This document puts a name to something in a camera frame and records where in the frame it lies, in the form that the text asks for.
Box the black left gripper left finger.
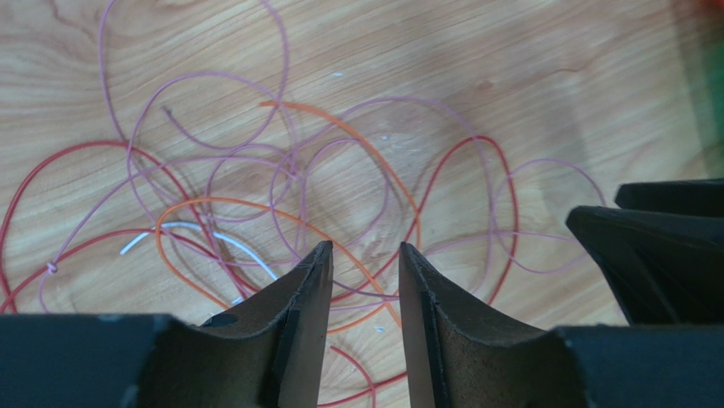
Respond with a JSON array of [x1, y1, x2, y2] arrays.
[[1, 241, 333, 407]]

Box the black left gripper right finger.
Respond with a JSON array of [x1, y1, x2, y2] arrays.
[[399, 241, 724, 408]]

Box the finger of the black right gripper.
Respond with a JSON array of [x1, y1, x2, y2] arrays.
[[614, 178, 723, 218], [566, 207, 723, 325]]

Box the red cable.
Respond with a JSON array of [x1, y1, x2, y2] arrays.
[[0, 135, 520, 408]]

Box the white cable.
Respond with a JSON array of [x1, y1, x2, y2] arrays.
[[119, 221, 280, 307]]

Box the orange cable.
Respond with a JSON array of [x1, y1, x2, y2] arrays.
[[155, 100, 422, 335]]

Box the pink cable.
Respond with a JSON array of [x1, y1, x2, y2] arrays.
[[37, 0, 608, 315]]

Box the near green bin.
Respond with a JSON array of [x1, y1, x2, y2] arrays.
[[670, 0, 723, 146]]

